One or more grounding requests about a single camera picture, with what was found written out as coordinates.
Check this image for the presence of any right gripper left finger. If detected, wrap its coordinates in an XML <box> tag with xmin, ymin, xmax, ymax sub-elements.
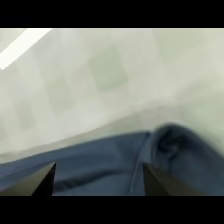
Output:
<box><xmin>0</xmin><ymin>161</ymin><xmax>57</xmax><ymax>197</ymax></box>

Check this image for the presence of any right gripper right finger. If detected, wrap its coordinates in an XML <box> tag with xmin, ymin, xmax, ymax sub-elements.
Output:
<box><xmin>143</xmin><ymin>162</ymin><xmax>204</xmax><ymax>197</ymax></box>

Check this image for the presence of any blue garment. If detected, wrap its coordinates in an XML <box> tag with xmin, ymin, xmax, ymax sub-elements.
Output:
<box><xmin>0</xmin><ymin>123</ymin><xmax>224</xmax><ymax>197</ymax></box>

